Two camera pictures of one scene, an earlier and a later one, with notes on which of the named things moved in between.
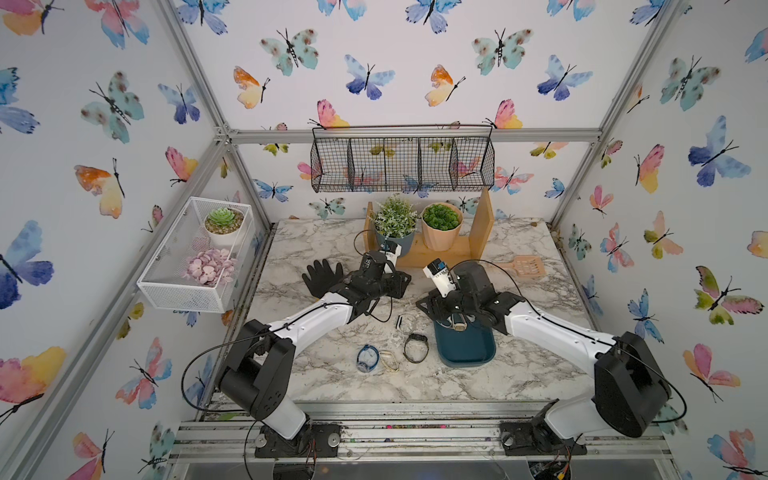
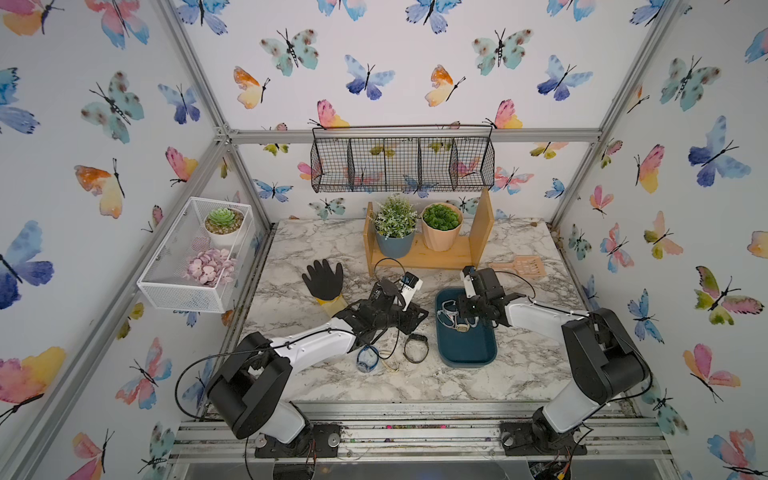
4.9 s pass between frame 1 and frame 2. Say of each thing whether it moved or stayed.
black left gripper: moved
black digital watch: stayed
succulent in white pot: stayed
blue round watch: stayed
